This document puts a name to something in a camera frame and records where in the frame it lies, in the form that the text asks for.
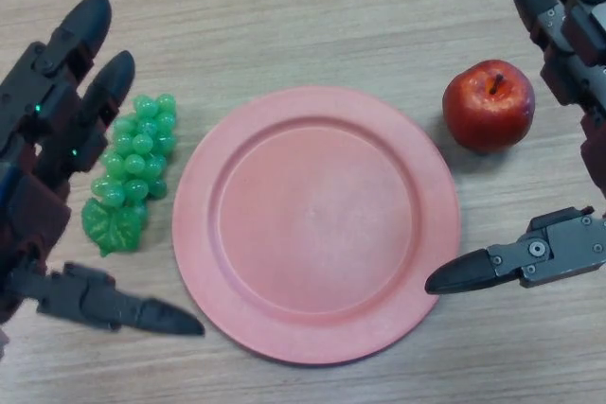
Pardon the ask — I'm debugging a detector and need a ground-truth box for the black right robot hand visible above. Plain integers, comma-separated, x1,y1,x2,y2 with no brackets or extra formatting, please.
424,0,606,296

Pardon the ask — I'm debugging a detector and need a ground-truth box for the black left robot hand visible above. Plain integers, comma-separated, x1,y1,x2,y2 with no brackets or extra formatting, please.
0,0,206,370

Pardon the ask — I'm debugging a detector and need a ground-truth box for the green plastic grape bunch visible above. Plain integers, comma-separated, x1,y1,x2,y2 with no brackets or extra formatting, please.
80,94,179,257

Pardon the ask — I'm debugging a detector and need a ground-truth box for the pink round plate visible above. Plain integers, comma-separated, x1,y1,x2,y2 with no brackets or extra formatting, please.
171,85,461,368

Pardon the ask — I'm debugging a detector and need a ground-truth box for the red apple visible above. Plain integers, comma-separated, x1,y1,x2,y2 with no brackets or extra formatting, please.
441,59,537,154

